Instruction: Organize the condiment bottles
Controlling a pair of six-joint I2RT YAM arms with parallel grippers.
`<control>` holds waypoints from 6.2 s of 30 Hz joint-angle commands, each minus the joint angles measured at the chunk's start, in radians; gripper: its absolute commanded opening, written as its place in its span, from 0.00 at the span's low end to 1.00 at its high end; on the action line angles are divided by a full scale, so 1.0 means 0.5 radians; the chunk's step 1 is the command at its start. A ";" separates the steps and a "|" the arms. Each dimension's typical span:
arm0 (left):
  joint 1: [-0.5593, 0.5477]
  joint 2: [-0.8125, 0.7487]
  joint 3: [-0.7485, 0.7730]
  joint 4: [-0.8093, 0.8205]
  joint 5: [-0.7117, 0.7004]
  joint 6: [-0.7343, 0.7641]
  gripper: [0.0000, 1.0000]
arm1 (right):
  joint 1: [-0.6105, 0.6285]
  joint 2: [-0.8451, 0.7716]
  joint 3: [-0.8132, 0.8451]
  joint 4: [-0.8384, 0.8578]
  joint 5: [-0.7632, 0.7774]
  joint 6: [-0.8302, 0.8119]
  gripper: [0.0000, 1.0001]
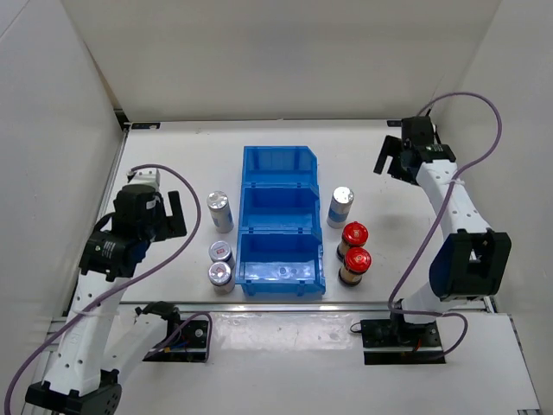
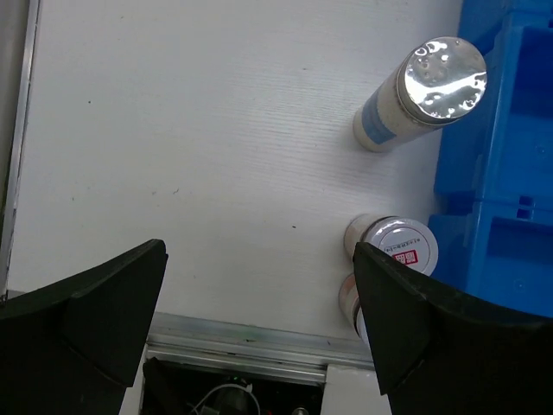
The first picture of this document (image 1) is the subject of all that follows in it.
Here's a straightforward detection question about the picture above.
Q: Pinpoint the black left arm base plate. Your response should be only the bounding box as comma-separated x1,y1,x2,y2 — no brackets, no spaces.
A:
143,316,212,363

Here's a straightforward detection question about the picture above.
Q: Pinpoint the blue storage bin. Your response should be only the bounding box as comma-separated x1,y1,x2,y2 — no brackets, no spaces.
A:
238,186,322,240
242,146,318,188
236,231,326,297

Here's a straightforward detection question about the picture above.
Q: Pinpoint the blue far storage bin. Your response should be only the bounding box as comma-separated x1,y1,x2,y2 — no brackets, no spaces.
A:
242,146,318,188

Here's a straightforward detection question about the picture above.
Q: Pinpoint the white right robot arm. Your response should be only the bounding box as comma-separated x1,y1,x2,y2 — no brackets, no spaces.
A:
374,116,512,346

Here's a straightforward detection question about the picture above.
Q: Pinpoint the blue near storage bin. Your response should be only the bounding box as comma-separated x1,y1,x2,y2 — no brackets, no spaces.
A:
236,231,326,297

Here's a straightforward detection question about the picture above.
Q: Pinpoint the aluminium front rail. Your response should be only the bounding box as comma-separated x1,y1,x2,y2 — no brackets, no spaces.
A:
47,301,493,334

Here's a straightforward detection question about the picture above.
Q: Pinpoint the tall silver-cap bottle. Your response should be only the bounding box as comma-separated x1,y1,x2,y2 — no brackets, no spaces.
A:
327,186,354,228
207,190,234,233

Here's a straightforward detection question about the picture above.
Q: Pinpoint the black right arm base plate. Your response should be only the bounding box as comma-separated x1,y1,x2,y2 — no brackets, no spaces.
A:
349,316,446,366

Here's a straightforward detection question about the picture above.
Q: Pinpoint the short white-cap jar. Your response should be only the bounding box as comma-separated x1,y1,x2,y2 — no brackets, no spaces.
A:
207,261,235,295
208,240,236,270

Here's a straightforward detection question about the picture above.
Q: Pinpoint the aluminium rail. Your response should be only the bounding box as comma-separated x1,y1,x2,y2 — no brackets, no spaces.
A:
47,301,493,334
484,297,543,414
61,108,129,317

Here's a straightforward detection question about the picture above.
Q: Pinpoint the aluminium right rail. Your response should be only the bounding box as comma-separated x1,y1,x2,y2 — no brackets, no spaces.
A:
484,297,543,414

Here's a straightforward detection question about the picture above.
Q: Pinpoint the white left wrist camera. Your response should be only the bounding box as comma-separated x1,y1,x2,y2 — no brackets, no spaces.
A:
126,169,161,191

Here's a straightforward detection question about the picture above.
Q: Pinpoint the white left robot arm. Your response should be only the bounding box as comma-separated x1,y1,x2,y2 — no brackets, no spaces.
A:
25,181,188,414

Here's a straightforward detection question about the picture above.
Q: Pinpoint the aluminium left rail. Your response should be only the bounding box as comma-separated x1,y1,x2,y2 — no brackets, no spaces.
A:
61,108,129,317

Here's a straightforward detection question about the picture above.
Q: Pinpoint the red-lid sauce jar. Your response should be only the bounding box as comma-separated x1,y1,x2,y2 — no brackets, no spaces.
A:
336,221,370,260
339,247,372,286

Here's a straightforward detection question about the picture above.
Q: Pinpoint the blue middle storage bin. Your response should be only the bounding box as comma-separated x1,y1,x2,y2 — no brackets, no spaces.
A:
238,186,322,240

